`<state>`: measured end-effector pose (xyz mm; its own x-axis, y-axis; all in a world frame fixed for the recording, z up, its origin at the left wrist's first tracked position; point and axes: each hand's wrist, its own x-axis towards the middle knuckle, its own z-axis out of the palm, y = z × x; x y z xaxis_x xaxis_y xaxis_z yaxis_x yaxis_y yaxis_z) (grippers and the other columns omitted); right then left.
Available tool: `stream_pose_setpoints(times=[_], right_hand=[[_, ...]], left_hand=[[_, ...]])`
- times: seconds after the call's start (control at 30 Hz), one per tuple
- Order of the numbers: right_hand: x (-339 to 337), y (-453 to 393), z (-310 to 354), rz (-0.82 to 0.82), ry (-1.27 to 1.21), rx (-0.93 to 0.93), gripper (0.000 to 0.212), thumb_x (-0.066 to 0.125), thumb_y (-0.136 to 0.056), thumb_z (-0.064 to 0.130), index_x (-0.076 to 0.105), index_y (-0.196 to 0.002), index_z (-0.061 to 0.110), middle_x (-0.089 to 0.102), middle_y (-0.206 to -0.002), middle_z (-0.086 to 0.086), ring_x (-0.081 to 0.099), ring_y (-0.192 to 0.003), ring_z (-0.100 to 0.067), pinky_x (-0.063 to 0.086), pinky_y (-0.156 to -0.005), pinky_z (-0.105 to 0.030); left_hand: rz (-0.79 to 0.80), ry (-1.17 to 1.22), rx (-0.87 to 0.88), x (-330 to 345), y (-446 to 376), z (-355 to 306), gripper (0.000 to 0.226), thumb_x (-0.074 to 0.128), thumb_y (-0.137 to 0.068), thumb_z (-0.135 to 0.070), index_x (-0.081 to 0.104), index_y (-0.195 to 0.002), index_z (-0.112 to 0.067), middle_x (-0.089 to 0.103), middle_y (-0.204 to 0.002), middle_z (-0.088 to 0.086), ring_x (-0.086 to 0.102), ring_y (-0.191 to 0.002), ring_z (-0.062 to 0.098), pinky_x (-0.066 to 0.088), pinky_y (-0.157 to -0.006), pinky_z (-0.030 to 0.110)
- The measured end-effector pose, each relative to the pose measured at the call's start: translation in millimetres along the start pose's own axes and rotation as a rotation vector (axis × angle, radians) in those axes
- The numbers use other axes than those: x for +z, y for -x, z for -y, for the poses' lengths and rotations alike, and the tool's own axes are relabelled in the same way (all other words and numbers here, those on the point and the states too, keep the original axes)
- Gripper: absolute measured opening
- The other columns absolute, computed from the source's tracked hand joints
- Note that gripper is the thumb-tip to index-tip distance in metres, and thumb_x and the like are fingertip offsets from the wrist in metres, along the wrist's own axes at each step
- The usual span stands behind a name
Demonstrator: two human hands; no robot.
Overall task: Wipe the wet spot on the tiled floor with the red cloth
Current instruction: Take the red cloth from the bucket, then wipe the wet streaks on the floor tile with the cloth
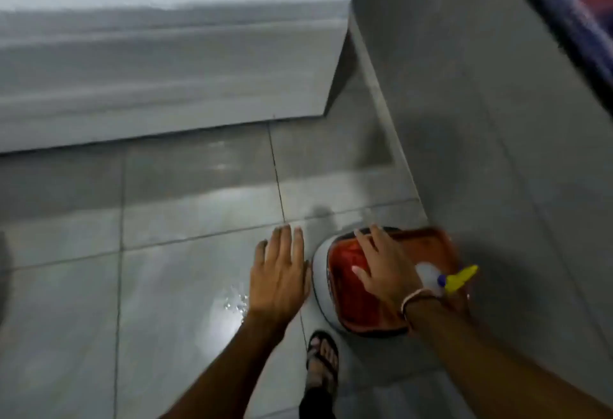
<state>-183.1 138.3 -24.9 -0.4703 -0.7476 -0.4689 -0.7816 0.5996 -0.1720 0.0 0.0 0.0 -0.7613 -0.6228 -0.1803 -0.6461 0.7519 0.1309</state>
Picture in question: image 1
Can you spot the person's right forearm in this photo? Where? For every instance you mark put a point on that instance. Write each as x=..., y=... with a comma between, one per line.
x=493, y=366

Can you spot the black left sandal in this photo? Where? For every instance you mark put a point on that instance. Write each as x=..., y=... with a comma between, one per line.
x=320, y=352

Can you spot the white and orange plastic basin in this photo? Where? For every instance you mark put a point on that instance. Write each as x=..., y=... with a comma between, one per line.
x=321, y=275

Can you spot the white spray bottle yellow nozzle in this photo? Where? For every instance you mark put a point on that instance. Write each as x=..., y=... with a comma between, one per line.
x=457, y=280

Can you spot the person's right hand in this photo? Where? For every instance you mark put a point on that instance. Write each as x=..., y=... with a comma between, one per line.
x=390, y=270

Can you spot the person's left forearm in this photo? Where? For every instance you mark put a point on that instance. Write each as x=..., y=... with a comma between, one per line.
x=225, y=375

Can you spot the dark door frame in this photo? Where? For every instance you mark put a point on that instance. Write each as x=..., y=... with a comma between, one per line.
x=565, y=21

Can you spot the person's left hand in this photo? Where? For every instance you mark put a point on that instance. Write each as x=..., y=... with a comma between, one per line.
x=280, y=280

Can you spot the person's left foot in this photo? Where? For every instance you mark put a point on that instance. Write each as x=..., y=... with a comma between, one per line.
x=322, y=366

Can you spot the black trouser leg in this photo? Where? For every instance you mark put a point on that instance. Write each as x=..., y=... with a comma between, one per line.
x=316, y=406

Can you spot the white cabinet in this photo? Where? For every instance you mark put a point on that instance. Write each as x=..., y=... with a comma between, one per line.
x=167, y=50

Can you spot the red cleaning cloth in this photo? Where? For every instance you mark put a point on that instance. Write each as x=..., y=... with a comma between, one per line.
x=347, y=289

